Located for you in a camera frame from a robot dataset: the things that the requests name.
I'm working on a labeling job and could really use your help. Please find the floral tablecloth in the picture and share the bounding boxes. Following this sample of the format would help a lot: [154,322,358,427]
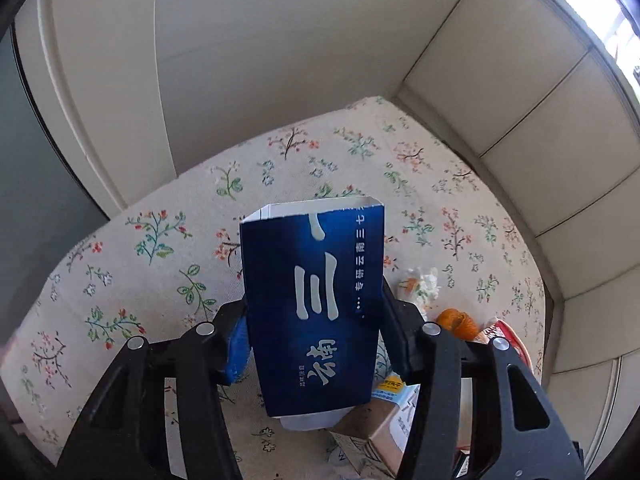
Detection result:
[0,95,548,480]

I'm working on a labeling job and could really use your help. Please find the large orange peel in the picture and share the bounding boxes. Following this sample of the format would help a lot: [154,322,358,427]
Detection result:
[435,308,482,342]

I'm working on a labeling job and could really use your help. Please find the window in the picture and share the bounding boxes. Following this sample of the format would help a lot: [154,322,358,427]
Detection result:
[500,0,640,96]

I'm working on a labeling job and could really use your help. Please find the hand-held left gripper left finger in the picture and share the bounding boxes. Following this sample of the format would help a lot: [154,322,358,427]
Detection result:
[55,300,251,480]

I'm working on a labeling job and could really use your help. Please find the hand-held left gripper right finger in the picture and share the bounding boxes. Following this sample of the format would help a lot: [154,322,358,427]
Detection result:
[380,277,586,480]

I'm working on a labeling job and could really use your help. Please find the red and white noodle package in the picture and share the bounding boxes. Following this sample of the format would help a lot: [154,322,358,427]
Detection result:
[475,317,532,367]

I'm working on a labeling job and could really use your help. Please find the pale drink carton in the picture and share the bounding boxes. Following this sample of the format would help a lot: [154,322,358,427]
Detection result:
[327,372,426,478]

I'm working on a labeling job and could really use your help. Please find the dark glass door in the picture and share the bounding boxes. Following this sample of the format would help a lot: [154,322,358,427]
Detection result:
[0,25,112,333]

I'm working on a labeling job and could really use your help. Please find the white base cabinet row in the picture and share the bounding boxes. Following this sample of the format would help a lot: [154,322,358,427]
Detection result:
[392,0,640,466]

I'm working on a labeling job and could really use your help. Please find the white tissue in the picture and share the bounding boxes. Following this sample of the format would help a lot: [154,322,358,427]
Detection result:
[397,266,441,311]

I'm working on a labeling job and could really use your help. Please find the dark blue cardboard box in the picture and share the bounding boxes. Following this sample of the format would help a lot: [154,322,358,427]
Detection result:
[239,199,386,432]

